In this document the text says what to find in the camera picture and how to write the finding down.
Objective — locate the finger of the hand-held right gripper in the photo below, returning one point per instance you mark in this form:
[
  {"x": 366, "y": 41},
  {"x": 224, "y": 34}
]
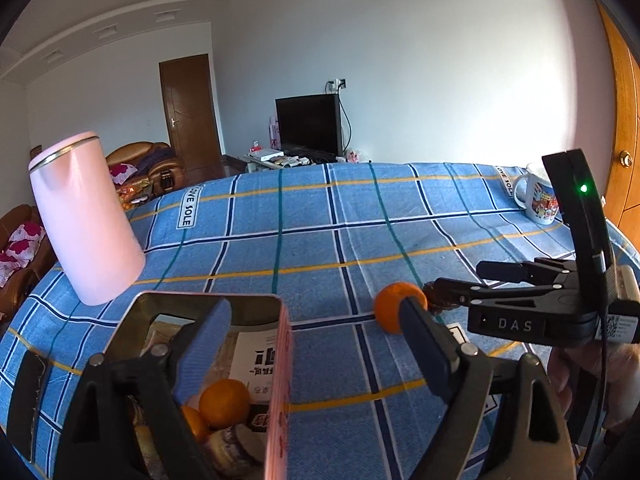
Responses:
[
  {"x": 500, "y": 270},
  {"x": 450, "y": 287}
]

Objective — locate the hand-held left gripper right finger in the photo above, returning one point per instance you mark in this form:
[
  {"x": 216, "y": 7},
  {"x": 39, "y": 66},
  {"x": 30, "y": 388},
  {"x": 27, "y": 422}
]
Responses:
[{"x": 425, "y": 345}]

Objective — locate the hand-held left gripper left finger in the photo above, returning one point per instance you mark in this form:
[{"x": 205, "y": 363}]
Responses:
[{"x": 200, "y": 355}]

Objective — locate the dark brown date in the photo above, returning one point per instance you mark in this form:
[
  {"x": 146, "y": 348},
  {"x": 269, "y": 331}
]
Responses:
[{"x": 445, "y": 305}]

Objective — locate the orange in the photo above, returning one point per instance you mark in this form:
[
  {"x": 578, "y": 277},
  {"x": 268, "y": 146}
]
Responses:
[
  {"x": 392, "y": 310},
  {"x": 195, "y": 422},
  {"x": 225, "y": 402}
]

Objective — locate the pink metal tin box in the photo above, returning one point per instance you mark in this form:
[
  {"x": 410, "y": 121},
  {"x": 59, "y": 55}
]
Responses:
[{"x": 280, "y": 385}]

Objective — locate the brown snack cake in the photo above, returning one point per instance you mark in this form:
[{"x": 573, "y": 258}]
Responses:
[{"x": 235, "y": 447}]

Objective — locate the person's right hand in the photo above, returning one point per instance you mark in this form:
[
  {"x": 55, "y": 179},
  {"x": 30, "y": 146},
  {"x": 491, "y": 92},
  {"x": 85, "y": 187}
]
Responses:
[{"x": 622, "y": 375}]

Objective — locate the white printed mug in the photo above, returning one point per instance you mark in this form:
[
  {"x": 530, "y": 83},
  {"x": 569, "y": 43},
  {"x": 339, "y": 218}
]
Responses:
[{"x": 540, "y": 200}]

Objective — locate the blue plaid tablecloth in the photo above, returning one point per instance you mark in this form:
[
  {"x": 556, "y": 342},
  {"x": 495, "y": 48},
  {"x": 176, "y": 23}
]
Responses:
[{"x": 325, "y": 240}]

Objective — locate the pink electric kettle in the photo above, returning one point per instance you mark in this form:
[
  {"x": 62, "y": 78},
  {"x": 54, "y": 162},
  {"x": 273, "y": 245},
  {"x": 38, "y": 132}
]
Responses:
[{"x": 80, "y": 220}]

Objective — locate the brown leather armchair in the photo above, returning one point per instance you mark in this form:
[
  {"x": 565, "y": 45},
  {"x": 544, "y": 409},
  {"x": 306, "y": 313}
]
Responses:
[{"x": 160, "y": 170}]

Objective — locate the brown leather sofa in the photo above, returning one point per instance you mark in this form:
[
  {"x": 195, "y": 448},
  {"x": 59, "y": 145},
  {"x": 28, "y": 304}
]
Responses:
[{"x": 15, "y": 290}]

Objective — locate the pink flowered pillow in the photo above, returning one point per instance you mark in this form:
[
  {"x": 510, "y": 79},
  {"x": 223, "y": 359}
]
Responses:
[
  {"x": 30, "y": 232},
  {"x": 12, "y": 257},
  {"x": 122, "y": 172}
]

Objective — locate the light wooden door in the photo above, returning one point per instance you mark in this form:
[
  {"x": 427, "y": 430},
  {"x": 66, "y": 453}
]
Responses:
[{"x": 625, "y": 110}]

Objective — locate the low television stand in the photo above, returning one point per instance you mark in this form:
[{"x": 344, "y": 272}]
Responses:
[{"x": 270, "y": 160}]

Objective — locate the black television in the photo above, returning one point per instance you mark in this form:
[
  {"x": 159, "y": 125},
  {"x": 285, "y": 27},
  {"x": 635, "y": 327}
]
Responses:
[{"x": 307, "y": 125}]

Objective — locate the dark brown room door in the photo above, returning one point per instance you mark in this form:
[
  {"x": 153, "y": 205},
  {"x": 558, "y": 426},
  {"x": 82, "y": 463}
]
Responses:
[{"x": 192, "y": 110}]

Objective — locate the wall socket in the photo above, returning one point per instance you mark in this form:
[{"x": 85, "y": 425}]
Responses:
[{"x": 336, "y": 82}]

